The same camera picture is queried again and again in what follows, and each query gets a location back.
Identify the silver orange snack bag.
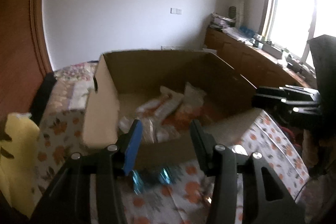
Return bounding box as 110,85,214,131
118,116,181,144

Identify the brown cardboard box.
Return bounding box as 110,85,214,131
82,50,256,169

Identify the white red-lettered snack bag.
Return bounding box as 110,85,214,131
174,82,207,131

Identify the yellow plush pillow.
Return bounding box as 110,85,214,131
1,113,39,217

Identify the orange-print white bedsheet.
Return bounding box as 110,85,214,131
33,109,309,223

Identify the floral quilt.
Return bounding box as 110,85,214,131
43,61,98,118

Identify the orange white snack packet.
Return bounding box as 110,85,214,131
135,86,184,123

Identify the wooden sideboard cabinet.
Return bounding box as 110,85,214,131
205,28,310,88

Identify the blue foil candy wrapper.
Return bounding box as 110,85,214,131
131,167,175,194

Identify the window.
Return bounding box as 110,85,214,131
262,0,335,67

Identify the clutter on sideboard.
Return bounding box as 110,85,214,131
208,13,315,75

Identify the white wall switch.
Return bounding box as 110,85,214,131
170,8,182,15

